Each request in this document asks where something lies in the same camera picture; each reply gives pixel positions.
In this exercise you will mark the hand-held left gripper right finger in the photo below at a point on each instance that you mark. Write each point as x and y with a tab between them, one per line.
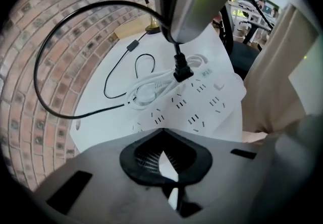
222	167

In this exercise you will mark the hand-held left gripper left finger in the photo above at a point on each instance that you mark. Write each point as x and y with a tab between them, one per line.
101	167

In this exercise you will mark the black and brass lamp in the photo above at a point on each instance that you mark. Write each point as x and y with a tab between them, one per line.
153	31

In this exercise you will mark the white power strip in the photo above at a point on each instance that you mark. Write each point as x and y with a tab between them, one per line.
202	102

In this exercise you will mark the light wooden board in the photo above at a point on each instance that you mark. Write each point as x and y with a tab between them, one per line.
131	28

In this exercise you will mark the white background desk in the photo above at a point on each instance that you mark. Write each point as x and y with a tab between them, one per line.
252	17

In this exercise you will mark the black office chair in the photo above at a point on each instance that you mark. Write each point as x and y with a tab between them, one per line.
242	56

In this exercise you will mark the person's beige clothing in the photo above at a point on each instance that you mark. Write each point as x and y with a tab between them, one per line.
270	86

